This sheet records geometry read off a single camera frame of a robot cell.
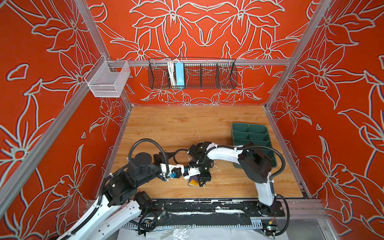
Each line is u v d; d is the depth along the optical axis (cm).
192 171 74
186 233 67
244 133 98
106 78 93
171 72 90
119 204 45
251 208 73
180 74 89
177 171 50
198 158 67
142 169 46
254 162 51
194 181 79
